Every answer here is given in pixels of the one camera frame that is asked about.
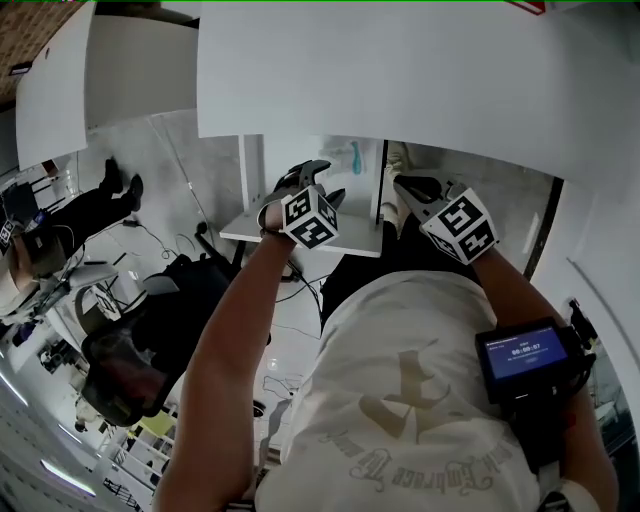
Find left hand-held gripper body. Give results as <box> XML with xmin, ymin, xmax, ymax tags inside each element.
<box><xmin>272</xmin><ymin>166</ymin><xmax>341</xmax><ymax>251</ymax></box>

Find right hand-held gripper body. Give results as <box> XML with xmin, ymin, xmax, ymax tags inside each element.
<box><xmin>411</xmin><ymin>179</ymin><xmax>501</xmax><ymax>266</ymax></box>

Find white drawer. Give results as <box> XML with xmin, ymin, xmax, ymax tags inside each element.
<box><xmin>218</xmin><ymin>133</ymin><xmax>389</xmax><ymax>260</ymax></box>

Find person's left forearm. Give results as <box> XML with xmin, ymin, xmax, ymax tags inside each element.
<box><xmin>152</xmin><ymin>227</ymin><xmax>297</xmax><ymax>512</ymax></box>

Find person's right forearm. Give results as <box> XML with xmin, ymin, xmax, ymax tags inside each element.
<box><xmin>469</xmin><ymin>247</ymin><xmax>621</xmax><ymax>512</ymax></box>

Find person's left hand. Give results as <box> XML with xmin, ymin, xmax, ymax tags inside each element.
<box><xmin>256</xmin><ymin>198</ymin><xmax>288</xmax><ymax>235</ymax></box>

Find person's black trousers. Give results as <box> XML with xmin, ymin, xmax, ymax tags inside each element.
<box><xmin>318</xmin><ymin>209</ymin><xmax>484</xmax><ymax>346</ymax></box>

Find white desk with hutch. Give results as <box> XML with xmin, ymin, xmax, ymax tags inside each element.
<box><xmin>196</xmin><ymin>0</ymin><xmax>640</xmax><ymax>281</ymax></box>

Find person's white shirt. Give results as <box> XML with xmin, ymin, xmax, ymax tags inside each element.
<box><xmin>253</xmin><ymin>269</ymin><xmax>545</xmax><ymax>512</ymax></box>

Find black office chair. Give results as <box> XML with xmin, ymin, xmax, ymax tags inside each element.
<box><xmin>78</xmin><ymin>222</ymin><xmax>274</xmax><ymax>427</ymax></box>

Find lime green board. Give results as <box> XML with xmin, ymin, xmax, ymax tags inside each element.
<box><xmin>133</xmin><ymin>413</ymin><xmax>177</xmax><ymax>452</ymax></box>

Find small white desk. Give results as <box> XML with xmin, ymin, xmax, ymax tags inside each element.
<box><xmin>13</xmin><ymin>0</ymin><xmax>201</xmax><ymax>172</ymax></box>

